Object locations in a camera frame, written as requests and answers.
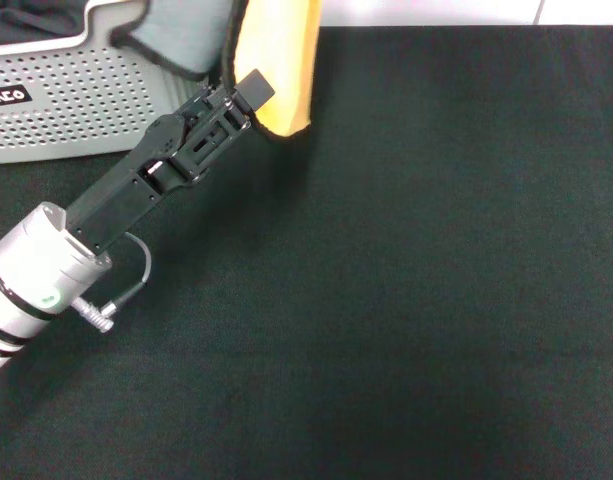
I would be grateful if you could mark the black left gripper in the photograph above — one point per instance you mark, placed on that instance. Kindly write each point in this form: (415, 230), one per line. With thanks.
(136, 175)

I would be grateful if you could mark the yellow towel with black hem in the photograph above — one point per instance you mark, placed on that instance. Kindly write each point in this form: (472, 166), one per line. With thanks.
(281, 60)

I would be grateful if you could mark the grey perforated storage box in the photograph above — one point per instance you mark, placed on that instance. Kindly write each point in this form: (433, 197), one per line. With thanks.
(76, 100)

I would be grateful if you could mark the black tablecloth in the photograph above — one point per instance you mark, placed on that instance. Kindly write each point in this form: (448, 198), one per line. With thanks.
(411, 275)

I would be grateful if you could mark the black cloth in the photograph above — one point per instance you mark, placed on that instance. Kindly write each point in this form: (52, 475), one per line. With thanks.
(31, 20)

